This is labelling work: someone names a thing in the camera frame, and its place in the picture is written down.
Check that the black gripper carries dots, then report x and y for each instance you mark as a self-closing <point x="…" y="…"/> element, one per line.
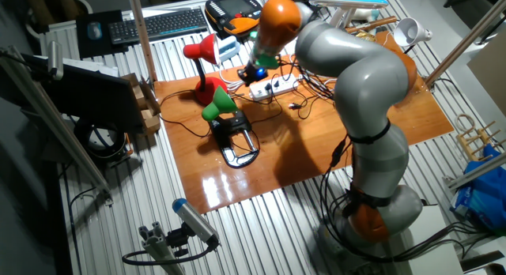
<point x="257" y="73"/>

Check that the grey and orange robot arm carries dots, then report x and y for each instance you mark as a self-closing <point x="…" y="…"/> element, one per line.
<point x="367" y="81"/>

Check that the green clamp desk lamp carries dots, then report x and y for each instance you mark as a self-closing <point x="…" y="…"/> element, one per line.
<point x="219" y="105"/>

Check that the red desk lamp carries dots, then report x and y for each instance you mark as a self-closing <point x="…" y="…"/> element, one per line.
<point x="209" y="91"/>

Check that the white power strip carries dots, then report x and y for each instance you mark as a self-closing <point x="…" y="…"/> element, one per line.
<point x="282" y="85"/>

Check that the white and blue LED lamp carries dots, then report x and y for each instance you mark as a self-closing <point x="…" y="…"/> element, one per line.
<point x="348" y="0"/>

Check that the white shade desk lamp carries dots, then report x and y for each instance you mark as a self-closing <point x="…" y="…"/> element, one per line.
<point x="409" y="32"/>

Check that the robot teach pendant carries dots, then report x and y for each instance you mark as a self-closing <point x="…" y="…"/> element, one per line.
<point x="233" y="6"/>

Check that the black keyboard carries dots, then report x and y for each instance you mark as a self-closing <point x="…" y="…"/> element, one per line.
<point x="158" y="25"/>

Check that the brown cardboard box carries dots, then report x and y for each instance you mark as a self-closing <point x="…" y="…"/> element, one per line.
<point x="148" y="121"/>

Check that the gold foil bag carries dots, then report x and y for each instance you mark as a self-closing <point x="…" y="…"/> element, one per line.
<point x="365" y="36"/>

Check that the black monitor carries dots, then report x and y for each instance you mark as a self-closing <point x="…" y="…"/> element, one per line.
<point x="99" y="97"/>

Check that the grey computer mouse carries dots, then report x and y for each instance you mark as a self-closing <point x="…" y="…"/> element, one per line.
<point x="95" y="30"/>

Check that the black mouse pad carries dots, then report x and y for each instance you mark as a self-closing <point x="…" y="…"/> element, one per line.
<point x="85" y="50"/>

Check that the slanted aluminium profile bar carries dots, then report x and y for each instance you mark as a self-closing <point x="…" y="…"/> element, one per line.
<point x="59" y="125"/>

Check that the wooden rack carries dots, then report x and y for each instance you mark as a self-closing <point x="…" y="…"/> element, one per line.
<point x="474" y="142"/>

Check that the beige cardboard panel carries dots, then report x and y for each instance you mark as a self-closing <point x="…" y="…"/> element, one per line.
<point x="490" y="69"/>

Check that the blue plastic bag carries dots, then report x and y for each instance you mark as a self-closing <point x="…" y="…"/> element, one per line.
<point x="486" y="196"/>

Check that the silver camera with blue end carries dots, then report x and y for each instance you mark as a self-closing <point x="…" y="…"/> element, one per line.
<point x="195" y="221"/>

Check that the silver camera on bar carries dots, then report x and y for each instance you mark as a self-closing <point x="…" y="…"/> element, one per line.
<point x="55" y="59"/>

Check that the short aluminium camera stand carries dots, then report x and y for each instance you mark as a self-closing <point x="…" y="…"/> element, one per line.
<point x="158" y="247"/>

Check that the slanted aluminium post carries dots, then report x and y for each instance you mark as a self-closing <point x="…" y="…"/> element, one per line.
<point x="466" y="42"/>

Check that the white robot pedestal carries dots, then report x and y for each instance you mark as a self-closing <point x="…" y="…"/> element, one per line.
<point x="435" y="259"/>

